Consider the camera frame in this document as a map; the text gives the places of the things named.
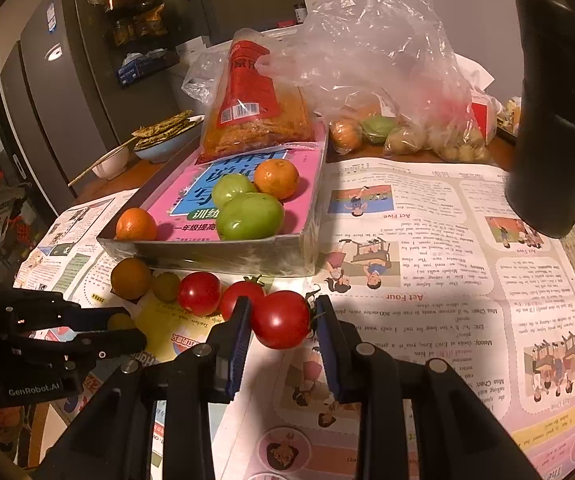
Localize clear plastic bag of produce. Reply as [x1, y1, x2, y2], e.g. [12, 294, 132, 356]
[257, 0, 489, 162]

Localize small clear plastic bag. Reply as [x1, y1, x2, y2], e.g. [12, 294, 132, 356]
[181, 50, 229, 106]

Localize pink Chinese workbook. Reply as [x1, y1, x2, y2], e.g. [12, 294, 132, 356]
[141, 140, 327, 243]

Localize clear rectangular tray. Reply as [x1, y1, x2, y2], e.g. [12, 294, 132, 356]
[96, 119, 330, 278]

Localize red labelled dried food bag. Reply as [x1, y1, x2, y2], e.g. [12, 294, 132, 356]
[198, 28, 316, 164]

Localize small green apple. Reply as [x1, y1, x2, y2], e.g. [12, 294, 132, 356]
[211, 174, 257, 209]

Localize red cherry tomato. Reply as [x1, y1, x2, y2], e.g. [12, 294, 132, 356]
[178, 271, 221, 316]
[218, 275, 267, 322]
[252, 290, 310, 350]

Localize newspaper sheet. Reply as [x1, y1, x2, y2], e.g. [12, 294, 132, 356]
[14, 150, 575, 479]

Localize small white bowl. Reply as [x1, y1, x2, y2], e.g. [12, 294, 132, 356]
[92, 146, 130, 181]

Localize grey refrigerator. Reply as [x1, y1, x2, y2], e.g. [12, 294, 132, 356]
[0, 0, 179, 216]

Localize large orange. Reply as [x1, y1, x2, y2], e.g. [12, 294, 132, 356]
[254, 158, 301, 200]

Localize black thermos flask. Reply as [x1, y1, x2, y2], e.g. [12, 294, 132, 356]
[505, 0, 575, 238]

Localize small brown-green fruit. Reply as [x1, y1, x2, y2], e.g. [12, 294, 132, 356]
[152, 272, 181, 304]

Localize orange tangerine in tray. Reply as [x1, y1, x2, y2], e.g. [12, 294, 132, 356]
[115, 208, 158, 240]

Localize shelf with jars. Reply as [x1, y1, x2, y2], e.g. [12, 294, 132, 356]
[104, 0, 179, 87]

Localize wooden chopsticks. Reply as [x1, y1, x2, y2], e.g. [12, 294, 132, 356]
[68, 136, 136, 188]

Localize small orange tangerine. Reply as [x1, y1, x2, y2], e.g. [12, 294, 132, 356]
[110, 258, 153, 301]

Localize large green round fruit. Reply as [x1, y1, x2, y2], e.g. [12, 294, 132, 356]
[216, 193, 285, 240]

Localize blue bowl of flatbread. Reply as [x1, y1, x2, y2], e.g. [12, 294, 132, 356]
[132, 110, 205, 164]

